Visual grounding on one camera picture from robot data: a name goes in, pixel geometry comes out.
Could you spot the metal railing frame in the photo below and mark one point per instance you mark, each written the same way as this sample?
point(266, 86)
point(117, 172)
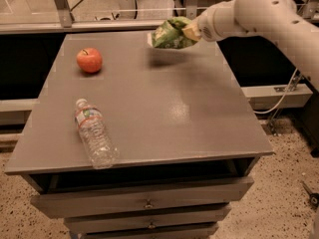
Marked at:
point(45, 16)

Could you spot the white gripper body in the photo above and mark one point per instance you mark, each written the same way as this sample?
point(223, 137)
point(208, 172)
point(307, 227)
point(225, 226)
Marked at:
point(208, 26)

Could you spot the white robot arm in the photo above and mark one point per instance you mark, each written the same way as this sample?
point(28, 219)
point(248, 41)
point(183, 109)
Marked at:
point(274, 20)

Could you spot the green jalapeno chip bag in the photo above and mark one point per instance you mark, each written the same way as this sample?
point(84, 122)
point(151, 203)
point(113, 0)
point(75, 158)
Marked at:
point(169, 34)

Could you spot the grey drawer cabinet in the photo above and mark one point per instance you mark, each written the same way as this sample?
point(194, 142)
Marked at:
point(175, 116)

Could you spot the top grey drawer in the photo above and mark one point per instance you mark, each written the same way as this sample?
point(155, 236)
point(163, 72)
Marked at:
point(140, 198)

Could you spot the bottom grey drawer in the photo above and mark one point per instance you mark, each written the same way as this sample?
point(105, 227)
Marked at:
point(190, 231)

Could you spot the clear plastic water bottle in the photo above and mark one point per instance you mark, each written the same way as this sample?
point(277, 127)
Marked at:
point(93, 132)

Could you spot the grey drawer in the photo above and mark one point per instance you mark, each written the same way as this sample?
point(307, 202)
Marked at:
point(140, 198)
point(148, 219)
point(190, 231)

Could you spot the red apple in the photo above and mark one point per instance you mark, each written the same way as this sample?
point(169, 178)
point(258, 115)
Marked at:
point(89, 60)

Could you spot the middle grey drawer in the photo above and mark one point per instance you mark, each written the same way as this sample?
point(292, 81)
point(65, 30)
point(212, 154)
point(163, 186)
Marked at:
point(148, 219)

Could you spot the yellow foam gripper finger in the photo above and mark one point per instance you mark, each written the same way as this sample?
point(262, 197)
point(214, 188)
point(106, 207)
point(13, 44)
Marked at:
point(191, 31)

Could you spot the black caster wheel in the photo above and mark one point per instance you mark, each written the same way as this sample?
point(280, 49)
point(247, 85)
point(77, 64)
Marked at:
point(313, 196)

